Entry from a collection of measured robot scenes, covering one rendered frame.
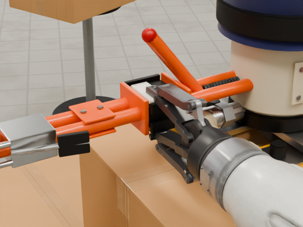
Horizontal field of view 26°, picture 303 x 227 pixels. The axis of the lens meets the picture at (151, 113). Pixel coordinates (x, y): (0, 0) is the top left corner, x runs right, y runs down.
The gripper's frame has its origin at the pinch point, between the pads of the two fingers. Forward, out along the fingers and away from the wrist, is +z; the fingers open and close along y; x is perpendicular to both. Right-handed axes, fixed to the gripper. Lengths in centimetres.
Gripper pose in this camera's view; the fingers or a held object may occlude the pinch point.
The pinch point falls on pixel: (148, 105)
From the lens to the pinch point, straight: 103.2
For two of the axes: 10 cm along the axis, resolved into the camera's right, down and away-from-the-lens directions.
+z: -5.0, -4.0, 7.7
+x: 8.7, -2.2, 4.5
